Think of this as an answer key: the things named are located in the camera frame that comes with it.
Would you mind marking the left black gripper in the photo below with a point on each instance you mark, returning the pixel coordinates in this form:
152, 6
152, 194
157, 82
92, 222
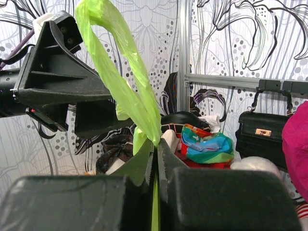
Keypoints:
52, 78

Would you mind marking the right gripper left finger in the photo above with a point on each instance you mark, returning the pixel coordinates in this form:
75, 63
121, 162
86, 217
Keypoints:
78, 203

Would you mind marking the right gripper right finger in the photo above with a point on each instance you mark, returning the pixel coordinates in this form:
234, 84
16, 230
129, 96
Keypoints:
204, 199

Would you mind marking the green plastic trash bag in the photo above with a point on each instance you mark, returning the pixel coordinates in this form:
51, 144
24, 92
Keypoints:
140, 105

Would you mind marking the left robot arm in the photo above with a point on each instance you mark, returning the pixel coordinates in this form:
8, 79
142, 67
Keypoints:
9, 106

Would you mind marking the cream canvas tote bag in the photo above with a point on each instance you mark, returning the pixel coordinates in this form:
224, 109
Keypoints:
142, 163

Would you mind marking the magenta fabric bag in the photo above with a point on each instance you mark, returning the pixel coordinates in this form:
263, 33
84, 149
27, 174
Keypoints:
295, 148

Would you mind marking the red clothing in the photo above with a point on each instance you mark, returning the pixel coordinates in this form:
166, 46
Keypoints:
181, 148

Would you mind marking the colourful patterned cloth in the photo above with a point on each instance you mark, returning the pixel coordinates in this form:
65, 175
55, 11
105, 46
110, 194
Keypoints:
206, 147

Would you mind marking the cream plush lamb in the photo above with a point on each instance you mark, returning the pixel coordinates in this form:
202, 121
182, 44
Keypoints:
256, 163

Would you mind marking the black round hat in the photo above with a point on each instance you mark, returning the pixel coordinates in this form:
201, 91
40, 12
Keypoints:
175, 121

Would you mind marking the black leather handbag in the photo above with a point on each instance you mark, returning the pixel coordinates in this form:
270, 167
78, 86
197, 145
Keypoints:
260, 134

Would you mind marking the pink white plush doll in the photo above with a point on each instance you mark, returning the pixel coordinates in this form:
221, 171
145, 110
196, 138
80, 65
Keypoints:
302, 212

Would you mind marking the black hook rail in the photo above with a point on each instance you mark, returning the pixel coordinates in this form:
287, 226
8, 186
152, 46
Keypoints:
291, 86

